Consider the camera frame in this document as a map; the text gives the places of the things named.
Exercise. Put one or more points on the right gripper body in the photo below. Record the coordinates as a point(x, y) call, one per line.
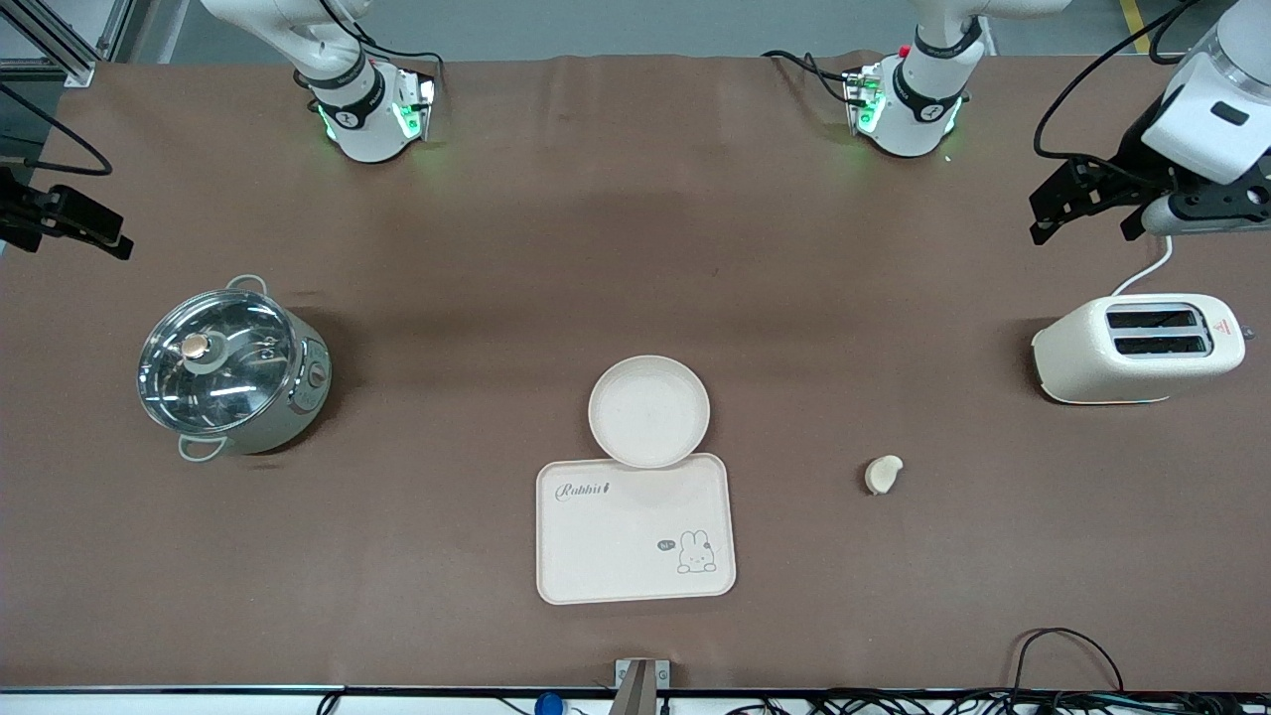
point(20, 213)

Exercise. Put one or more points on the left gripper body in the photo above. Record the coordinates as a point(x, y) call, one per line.
point(1129, 162)

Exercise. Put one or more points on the small pale bun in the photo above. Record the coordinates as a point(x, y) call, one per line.
point(882, 476)

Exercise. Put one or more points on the round beige plate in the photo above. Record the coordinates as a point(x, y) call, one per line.
point(649, 411)

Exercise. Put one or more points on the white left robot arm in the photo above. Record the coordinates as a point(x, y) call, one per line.
point(918, 99)

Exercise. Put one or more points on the cream two-slot toaster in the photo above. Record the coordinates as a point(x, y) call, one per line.
point(1092, 362)

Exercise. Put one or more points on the glass pot lid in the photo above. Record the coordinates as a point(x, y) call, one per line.
point(218, 367)

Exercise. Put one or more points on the pale green electric pot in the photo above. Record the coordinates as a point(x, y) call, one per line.
point(298, 407)

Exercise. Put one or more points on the brown table cover mat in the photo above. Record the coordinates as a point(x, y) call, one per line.
point(635, 248)

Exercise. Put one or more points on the beige rabbit print tray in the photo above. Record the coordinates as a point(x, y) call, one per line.
point(626, 541)

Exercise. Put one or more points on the small blue round object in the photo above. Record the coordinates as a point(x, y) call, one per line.
point(548, 705)

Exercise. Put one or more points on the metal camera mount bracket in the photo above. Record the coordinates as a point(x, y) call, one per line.
point(640, 685)

